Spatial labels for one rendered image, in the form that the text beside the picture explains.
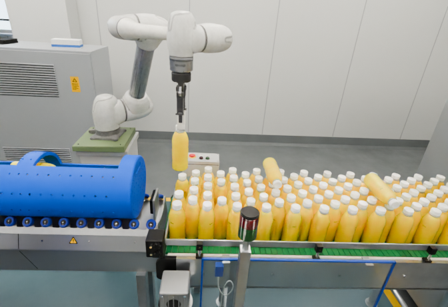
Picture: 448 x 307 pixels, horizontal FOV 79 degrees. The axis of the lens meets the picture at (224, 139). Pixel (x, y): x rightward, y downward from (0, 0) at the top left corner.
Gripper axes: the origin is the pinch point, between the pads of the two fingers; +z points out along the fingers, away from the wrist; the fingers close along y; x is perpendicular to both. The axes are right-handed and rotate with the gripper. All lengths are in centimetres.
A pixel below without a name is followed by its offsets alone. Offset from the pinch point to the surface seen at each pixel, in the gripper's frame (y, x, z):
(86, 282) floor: -34, -71, 142
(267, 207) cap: 16, 38, 31
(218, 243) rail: 23, 17, 45
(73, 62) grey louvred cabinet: -153, -111, 8
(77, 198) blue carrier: 15, -40, 29
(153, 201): 6.6, -11.9, 36.9
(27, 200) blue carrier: 15, -60, 31
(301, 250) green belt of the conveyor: 20, 55, 52
